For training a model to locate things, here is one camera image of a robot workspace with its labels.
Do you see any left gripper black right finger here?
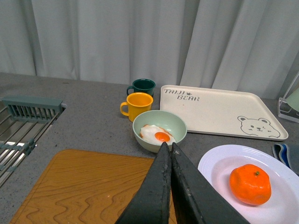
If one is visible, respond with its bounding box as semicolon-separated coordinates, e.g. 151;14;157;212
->
171;143;249;224

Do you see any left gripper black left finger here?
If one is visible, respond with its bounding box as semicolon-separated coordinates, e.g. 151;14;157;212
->
116;142;171;224

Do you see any orange mandarin fruit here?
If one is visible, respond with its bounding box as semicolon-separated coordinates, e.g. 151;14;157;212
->
229;164;272;206

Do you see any white ceramic plate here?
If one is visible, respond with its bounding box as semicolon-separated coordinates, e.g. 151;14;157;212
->
198;145;299;224

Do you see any fake fried egg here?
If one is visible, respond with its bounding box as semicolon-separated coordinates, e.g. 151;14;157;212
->
140;125;177;144

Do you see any light green bowl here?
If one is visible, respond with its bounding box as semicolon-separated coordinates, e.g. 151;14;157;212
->
133;110;187;153

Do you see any wooden cutting board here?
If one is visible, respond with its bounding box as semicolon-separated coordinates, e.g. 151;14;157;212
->
11;149;153;224

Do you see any grey blue cloth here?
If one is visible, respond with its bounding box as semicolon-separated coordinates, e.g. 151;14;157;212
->
272;144;299;175

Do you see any yellow mug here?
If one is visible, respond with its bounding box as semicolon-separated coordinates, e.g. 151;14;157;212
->
120;92;153;122

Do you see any beige bear tray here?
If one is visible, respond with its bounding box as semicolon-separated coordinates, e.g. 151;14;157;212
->
160;85;289;141

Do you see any dark green mug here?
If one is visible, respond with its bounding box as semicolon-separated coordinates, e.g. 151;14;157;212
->
126;78;156;97

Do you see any white cup rack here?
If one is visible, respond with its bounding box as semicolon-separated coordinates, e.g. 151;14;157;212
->
278;73;299;123

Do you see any green plastic cup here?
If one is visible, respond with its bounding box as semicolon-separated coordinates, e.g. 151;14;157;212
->
286;88;299;112

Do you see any sink drying rack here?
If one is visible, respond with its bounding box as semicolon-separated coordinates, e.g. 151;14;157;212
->
0;96;64;186

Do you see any grey curtain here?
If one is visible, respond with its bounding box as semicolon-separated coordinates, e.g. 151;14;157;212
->
0;0;299;98

